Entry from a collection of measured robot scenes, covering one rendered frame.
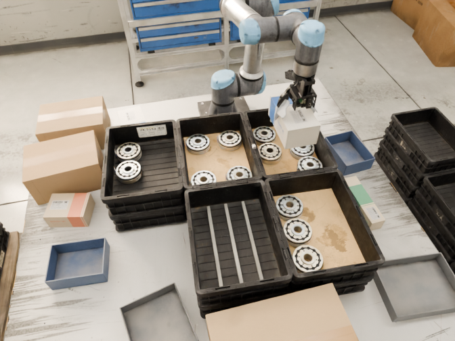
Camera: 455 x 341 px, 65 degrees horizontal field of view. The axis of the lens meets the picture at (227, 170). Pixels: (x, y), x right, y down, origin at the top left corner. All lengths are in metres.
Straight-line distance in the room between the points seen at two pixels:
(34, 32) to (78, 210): 2.96
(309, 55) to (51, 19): 3.37
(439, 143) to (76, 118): 1.99
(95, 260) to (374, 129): 2.37
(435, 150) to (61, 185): 1.97
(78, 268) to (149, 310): 0.33
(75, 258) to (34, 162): 0.45
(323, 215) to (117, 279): 0.80
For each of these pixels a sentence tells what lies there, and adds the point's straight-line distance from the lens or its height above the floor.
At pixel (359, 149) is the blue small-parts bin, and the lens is 1.83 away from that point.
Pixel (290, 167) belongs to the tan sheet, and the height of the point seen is 0.83.
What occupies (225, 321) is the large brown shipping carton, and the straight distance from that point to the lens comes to 1.11.
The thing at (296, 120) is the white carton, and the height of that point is 1.14.
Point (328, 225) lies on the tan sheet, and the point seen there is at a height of 0.83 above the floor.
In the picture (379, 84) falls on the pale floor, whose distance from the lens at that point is 3.65.
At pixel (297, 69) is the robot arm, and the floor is 1.33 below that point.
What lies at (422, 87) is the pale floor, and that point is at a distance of 3.77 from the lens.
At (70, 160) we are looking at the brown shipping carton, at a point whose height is 0.86.
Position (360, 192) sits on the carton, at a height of 0.76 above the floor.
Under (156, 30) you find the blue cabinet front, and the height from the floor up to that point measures 0.50.
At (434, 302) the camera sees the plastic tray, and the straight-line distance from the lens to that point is 1.51.
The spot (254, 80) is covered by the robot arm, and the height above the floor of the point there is 0.96.
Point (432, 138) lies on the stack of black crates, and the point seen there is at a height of 0.49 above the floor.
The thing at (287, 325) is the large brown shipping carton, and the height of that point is 0.90.
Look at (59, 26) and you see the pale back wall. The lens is 4.21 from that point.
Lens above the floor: 1.95
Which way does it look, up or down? 49 degrees down
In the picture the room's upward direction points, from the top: 1 degrees counter-clockwise
